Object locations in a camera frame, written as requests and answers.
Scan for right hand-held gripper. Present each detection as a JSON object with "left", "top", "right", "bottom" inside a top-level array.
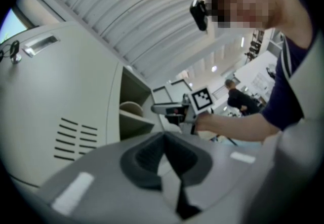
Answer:
[{"left": 151, "top": 87, "right": 214, "bottom": 135}]

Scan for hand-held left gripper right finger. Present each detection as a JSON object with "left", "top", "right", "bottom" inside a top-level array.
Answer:
[{"left": 165, "top": 132, "right": 276, "bottom": 211}]

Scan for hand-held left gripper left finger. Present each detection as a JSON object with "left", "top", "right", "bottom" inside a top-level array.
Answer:
[{"left": 40, "top": 131, "right": 183, "bottom": 224}]

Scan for beige round item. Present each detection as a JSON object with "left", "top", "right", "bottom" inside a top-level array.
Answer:
[{"left": 119, "top": 101, "right": 144, "bottom": 118}]

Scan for grey metal locker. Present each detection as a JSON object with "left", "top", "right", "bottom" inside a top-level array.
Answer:
[{"left": 0, "top": 21, "right": 159, "bottom": 189}]

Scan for person's right forearm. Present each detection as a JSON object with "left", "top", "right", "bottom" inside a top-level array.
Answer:
[{"left": 196, "top": 111, "right": 282, "bottom": 143}]

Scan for black locker keys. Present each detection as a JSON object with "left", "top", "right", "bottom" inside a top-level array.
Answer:
[{"left": 0, "top": 40, "right": 23, "bottom": 64}]

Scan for white partition panel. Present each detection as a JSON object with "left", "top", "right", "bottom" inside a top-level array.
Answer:
[{"left": 232, "top": 50, "right": 279, "bottom": 98}]

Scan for person's dark blue shirt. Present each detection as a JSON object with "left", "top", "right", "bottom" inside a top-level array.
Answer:
[{"left": 260, "top": 0, "right": 318, "bottom": 131}]

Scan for black tripod stand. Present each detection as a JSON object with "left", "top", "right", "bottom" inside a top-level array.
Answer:
[{"left": 244, "top": 29, "right": 265, "bottom": 62}]

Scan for window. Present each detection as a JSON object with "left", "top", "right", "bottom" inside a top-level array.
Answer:
[{"left": 0, "top": 8, "right": 28, "bottom": 44}]

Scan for black head-worn camera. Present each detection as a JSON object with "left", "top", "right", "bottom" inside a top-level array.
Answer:
[{"left": 189, "top": 0, "right": 209, "bottom": 32}]

